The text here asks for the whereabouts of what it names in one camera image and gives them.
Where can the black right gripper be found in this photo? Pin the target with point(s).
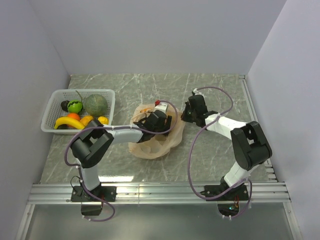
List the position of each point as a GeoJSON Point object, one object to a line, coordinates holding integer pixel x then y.
{"type": "Point", "coordinates": [184, 116]}

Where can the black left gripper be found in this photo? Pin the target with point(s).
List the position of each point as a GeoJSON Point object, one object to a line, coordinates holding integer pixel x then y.
{"type": "Point", "coordinates": [165, 127]}

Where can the orange translucent plastic bag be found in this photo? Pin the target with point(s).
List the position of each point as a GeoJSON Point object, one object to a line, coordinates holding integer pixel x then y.
{"type": "Point", "coordinates": [160, 144]}

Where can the orange fruit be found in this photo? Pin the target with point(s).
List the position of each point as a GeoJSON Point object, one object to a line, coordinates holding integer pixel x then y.
{"type": "Point", "coordinates": [74, 116]}

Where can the yellow banana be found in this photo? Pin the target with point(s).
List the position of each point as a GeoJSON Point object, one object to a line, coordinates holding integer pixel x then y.
{"type": "Point", "coordinates": [65, 120]}

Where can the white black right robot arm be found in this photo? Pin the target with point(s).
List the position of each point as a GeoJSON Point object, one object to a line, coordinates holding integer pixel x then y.
{"type": "Point", "coordinates": [250, 145]}

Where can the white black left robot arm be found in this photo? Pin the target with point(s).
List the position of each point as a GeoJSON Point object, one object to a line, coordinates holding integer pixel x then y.
{"type": "Point", "coordinates": [90, 145]}

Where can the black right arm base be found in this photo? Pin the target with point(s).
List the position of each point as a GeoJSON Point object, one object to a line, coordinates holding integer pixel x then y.
{"type": "Point", "coordinates": [232, 202]}

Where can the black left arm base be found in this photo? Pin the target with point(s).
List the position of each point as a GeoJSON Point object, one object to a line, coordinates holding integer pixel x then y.
{"type": "Point", "coordinates": [92, 202]}

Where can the dark brown round fruit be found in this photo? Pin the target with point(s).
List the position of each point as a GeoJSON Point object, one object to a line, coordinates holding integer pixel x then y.
{"type": "Point", "coordinates": [64, 105]}

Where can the small yellow lemon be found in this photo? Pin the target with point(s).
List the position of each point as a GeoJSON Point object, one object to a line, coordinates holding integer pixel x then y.
{"type": "Point", "coordinates": [103, 120]}

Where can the netted green melon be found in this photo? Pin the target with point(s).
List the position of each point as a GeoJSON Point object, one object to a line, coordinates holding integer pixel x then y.
{"type": "Point", "coordinates": [96, 105]}

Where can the yellow mango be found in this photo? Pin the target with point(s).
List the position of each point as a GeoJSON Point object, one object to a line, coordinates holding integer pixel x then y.
{"type": "Point", "coordinates": [86, 119]}

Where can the bright green watermelon toy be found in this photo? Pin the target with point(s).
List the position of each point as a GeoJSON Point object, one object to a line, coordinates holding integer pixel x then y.
{"type": "Point", "coordinates": [75, 106]}

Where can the dark green avocado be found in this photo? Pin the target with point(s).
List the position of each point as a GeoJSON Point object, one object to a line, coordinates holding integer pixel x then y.
{"type": "Point", "coordinates": [62, 127]}

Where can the white plastic basket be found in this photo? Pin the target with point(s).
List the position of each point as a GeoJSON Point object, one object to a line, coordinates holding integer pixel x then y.
{"type": "Point", "coordinates": [53, 110]}

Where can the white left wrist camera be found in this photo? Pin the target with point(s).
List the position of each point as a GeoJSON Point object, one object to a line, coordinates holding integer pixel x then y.
{"type": "Point", "coordinates": [161, 106]}

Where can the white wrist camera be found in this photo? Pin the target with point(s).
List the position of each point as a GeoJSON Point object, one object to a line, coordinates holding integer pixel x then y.
{"type": "Point", "coordinates": [161, 106]}
{"type": "Point", "coordinates": [196, 92]}

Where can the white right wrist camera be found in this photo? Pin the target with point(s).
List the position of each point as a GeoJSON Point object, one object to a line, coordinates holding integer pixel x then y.
{"type": "Point", "coordinates": [196, 92]}

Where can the white edge rail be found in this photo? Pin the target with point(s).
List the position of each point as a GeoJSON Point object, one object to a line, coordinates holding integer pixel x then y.
{"type": "Point", "coordinates": [242, 78]}

